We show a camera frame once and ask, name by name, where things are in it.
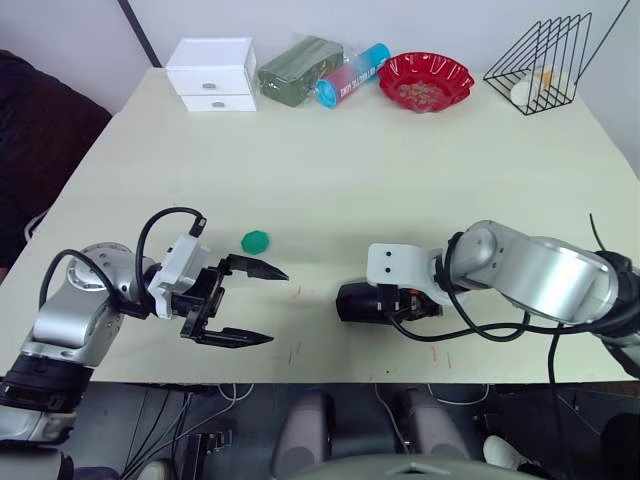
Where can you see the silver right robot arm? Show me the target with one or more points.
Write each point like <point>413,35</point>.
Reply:
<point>550,275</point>

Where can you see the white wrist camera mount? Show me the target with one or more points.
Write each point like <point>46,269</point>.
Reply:
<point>395,262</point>
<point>180,265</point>

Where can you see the blue and pink cylinder can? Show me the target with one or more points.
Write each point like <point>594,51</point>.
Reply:
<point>350,77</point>

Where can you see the dark green wrapped package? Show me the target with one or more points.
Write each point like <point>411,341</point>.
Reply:
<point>295,70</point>

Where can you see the grey rounded shape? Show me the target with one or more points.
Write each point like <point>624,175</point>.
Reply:
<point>432,425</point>
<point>302,435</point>

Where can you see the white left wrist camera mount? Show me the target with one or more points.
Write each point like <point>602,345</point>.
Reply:
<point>180,265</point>

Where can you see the grey curved robot torso edge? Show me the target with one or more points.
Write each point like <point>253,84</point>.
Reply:
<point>415,471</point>

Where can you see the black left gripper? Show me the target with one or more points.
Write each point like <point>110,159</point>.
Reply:
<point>202,300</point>

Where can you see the black slanted pole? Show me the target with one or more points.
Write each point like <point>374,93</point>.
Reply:
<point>142,32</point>

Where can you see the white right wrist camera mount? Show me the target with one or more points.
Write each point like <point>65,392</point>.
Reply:
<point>395,262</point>

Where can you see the white shoe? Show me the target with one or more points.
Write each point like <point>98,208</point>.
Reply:
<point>502,450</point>

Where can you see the white two-drawer box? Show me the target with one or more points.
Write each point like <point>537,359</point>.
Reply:
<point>210,62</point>

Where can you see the dark fabric bulk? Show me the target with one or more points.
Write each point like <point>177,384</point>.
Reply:
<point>40,150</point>

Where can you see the white paper cup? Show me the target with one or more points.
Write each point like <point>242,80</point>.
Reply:
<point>522,92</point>

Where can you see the black floor stand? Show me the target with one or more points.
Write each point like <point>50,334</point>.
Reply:
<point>197,455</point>

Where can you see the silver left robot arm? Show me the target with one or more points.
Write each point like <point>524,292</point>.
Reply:
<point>75,310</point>

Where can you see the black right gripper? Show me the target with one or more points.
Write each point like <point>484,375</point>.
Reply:
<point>417,307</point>

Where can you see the green round cap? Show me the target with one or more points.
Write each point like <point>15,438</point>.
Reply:
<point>256,242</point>

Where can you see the snacks in red bowl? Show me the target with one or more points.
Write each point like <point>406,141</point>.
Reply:
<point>420,92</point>

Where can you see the thin black slanted rod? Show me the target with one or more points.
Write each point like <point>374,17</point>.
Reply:
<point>602,42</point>

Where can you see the red scalloped plastic bowl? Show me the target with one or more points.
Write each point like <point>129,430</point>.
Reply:
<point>425,67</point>

